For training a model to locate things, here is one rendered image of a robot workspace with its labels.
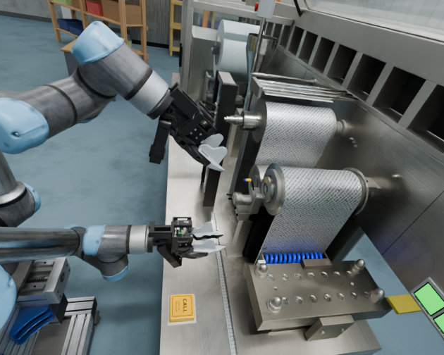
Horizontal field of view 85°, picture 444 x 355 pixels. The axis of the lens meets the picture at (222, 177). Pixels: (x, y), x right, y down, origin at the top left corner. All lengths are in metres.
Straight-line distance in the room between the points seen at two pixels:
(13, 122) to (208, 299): 0.68
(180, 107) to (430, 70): 0.62
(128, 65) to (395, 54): 0.73
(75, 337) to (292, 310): 1.13
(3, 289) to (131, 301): 1.43
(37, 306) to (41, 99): 0.86
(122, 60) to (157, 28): 7.68
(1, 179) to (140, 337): 1.19
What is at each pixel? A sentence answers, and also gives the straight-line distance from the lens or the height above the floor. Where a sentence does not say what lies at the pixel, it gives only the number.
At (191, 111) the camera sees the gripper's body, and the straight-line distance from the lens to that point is 0.50.
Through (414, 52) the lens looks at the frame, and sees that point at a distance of 0.88.
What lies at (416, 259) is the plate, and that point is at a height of 1.22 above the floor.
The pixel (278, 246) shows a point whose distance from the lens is 0.81.
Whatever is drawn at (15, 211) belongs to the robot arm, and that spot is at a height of 1.01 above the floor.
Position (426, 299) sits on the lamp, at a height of 1.18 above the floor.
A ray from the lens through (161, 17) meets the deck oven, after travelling 8.10.
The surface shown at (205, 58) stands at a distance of 1.50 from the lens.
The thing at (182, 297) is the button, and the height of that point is 0.92.
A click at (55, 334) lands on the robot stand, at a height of 0.21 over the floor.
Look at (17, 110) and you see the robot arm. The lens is 0.44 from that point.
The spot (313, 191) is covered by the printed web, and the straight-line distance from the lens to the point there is 0.69.
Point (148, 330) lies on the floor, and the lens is 1.78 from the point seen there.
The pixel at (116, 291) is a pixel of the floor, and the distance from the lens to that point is 1.90.
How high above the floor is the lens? 1.67
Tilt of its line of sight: 38 degrees down
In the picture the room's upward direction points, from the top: 12 degrees clockwise
